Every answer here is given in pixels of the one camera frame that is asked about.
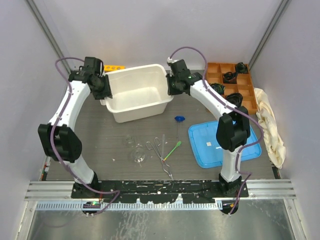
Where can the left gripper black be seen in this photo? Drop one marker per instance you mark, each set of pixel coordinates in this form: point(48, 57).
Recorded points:
point(107, 92)

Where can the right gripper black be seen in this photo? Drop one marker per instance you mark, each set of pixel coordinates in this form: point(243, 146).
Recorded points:
point(170, 91)

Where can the yellow test tube rack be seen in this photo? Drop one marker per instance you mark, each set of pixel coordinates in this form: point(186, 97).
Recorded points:
point(111, 68)

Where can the blue handled brush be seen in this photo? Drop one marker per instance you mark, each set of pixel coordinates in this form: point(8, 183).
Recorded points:
point(179, 119)

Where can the white plastic bin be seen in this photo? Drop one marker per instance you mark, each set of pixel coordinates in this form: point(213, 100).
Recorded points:
point(137, 92)

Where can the metal crucible tongs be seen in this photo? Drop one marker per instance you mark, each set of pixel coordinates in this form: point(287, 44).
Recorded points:
point(155, 146)

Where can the small glass beaker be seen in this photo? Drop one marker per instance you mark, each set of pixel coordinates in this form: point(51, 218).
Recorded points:
point(129, 140)

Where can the glass funnel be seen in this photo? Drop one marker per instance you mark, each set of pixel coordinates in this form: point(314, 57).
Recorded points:
point(138, 155)

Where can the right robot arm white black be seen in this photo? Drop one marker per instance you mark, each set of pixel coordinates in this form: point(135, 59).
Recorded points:
point(233, 128)

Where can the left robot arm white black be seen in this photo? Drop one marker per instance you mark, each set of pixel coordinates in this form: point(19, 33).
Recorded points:
point(58, 138)

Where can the orange compartment tray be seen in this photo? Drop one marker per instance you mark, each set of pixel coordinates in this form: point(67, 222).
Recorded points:
point(243, 83)

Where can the green plastic spatula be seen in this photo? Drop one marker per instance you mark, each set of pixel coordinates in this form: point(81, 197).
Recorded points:
point(175, 147)

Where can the blue plastic tray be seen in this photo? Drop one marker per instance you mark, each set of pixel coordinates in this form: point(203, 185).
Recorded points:
point(208, 153)

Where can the cream cloth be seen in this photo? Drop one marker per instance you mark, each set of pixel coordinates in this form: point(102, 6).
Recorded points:
point(273, 142)

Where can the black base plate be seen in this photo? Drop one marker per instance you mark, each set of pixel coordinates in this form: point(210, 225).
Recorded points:
point(161, 191)

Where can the white slotted cable duct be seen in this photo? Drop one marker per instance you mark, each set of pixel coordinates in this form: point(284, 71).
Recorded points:
point(85, 205)

